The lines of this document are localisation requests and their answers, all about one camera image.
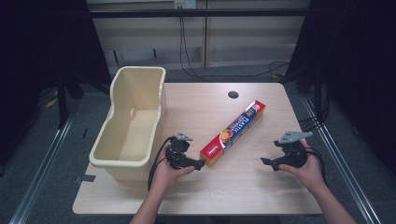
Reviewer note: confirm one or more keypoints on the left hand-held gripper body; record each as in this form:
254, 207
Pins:
178, 152

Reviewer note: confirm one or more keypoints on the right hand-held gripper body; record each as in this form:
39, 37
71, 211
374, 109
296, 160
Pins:
294, 152

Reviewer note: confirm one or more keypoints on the red and blue plastic wrap box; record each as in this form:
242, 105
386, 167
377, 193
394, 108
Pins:
233, 132

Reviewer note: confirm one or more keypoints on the person's right hand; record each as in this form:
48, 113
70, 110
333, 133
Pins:
308, 174

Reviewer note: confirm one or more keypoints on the person's left hand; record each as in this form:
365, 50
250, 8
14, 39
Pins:
166, 177

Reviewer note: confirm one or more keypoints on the cream plastic bin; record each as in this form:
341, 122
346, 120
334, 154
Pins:
137, 124

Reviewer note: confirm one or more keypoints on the black curtain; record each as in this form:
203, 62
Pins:
37, 46
358, 62

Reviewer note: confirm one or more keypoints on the silver floor rail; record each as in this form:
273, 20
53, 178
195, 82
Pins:
342, 161
40, 174

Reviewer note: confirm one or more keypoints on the black metal stand post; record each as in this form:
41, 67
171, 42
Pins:
61, 102
318, 96

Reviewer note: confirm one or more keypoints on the black horizontal frame bar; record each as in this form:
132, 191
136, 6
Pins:
199, 12

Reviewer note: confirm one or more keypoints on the white wall outlet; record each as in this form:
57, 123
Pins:
185, 3

